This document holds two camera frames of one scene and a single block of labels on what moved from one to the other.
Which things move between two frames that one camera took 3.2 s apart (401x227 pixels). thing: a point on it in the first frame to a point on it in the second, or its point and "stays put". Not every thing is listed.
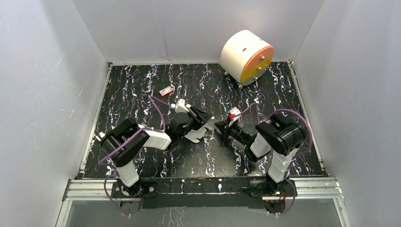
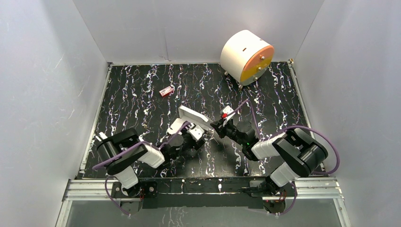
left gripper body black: [194, 117] to [194, 137]
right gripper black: [224, 127] stays put
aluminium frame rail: [100, 190] stays put
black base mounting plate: [206, 193] stays put
